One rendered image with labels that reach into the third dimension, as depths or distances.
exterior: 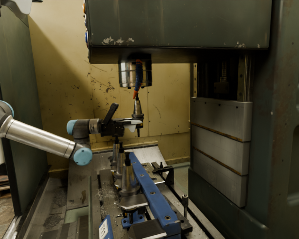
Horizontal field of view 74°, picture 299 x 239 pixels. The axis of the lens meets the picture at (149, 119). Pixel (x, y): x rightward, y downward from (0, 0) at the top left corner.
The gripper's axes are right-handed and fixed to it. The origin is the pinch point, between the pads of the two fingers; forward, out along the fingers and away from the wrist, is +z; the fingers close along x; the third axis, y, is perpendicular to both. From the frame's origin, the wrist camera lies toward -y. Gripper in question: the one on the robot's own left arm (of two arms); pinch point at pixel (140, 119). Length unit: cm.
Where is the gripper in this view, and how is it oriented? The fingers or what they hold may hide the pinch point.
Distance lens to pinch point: 97.7
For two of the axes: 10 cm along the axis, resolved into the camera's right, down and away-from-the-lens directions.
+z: 10.0, -0.5, 0.1
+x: 0.1, 1.7, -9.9
